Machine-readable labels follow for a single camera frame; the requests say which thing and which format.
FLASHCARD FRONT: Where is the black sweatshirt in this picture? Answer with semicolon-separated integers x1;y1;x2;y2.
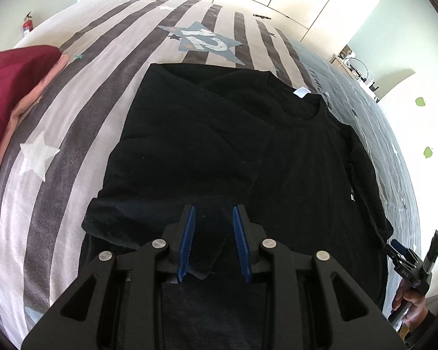
81;64;393;349

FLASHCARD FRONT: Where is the person's right hand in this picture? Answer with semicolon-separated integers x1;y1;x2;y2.
392;281;428;333

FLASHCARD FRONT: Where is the striped grey blue bedspread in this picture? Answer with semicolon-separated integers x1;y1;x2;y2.
0;0;420;346

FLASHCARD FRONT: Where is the pink folded garment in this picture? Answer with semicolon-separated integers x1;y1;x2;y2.
0;55;69;167

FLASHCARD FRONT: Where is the cluttered side table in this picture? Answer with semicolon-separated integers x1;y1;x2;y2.
331;45;380;103

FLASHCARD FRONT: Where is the maroon folded garment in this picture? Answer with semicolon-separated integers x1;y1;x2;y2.
0;45;63;142

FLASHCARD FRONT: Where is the red fire extinguisher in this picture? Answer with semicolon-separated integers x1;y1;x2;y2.
22;12;34;36

